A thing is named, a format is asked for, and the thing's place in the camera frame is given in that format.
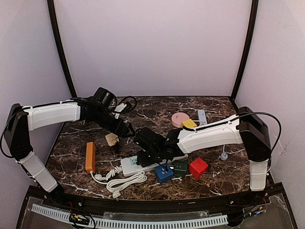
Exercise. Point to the black frame post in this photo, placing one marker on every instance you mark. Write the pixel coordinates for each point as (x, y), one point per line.
(59, 46)
(246, 49)

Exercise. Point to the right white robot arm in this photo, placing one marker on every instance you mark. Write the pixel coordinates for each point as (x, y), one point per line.
(245, 127)

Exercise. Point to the pink plug adapter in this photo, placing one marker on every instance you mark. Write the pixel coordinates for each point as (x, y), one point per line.
(178, 119)

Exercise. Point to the orange power strip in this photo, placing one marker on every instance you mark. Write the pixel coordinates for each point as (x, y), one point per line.
(90, 157)

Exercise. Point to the grey blue power strip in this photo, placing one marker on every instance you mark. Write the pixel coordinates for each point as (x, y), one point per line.
(202, 117)

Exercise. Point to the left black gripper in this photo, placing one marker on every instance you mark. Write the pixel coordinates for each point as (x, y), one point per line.
(123, 126)

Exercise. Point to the black charger plug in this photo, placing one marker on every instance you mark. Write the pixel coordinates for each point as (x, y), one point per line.
(117, 147)

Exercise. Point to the dark green cube socket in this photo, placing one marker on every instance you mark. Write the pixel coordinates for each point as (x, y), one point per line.
(180, 168)

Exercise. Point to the white slotted cable duct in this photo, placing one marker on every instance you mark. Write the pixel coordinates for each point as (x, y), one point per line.
(102, 223)

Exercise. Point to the blue cube socket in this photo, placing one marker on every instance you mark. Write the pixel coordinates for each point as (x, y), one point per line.
(163, 173)

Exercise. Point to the beige cube socket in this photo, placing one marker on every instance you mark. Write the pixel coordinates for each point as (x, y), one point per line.
(112, 139)

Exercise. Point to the yellow cube socket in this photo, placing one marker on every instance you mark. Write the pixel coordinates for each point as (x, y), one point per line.
(189, 123)

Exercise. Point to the white power strip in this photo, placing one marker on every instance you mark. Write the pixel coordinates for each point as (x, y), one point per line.
(130, 167)

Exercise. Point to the left black frame post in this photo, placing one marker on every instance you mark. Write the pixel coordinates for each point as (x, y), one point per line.
(59, 46)

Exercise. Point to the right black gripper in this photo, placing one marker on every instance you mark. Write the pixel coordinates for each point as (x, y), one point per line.
(144, 158)

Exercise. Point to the small circuit board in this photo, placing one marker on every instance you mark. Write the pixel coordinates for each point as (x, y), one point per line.
(79, 219)

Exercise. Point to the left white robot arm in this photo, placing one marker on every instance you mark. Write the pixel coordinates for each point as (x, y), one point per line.
(30, 131)

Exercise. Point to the right black frame post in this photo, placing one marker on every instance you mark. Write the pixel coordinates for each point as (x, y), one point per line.
(246, 49)

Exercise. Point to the red cube socket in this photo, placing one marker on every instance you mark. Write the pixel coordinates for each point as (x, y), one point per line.
(198, 167)

